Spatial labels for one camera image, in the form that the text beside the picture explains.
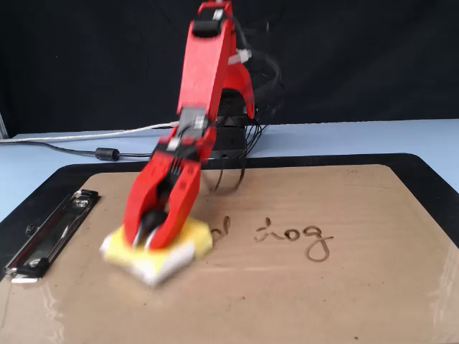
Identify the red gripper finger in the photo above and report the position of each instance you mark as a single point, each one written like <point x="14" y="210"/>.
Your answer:
<point x="143" y="193"/>
<point x="179" y="208"/>

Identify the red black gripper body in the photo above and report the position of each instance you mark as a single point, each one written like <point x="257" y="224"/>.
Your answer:
<point x="186" y="143"/>

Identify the yellow white sponge with knob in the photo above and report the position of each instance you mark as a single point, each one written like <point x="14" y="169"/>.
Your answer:
<point x="168" y="263"/>

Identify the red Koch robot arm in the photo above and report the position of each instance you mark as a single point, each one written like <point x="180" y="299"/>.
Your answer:
<point x="201" y="64"/>

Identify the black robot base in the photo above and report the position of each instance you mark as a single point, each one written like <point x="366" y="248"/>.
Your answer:
<point x="229" y="155"/>

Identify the silver metal clipboard clip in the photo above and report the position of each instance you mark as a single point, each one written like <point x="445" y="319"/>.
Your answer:
<point x="54" y="233"/>

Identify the brown clipboard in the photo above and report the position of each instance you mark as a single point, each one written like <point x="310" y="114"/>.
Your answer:
<point x="251" y="294"/>

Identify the black rubber mat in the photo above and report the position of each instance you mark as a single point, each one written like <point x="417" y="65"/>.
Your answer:
<point x="322" y="160"/>

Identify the black backdrop cloth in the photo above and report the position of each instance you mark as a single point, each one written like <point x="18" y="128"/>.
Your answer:
<point x="71" y="53"/>

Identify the grey metal frame post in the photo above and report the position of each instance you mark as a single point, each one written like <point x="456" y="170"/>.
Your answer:
<point x="3" y="125"/>

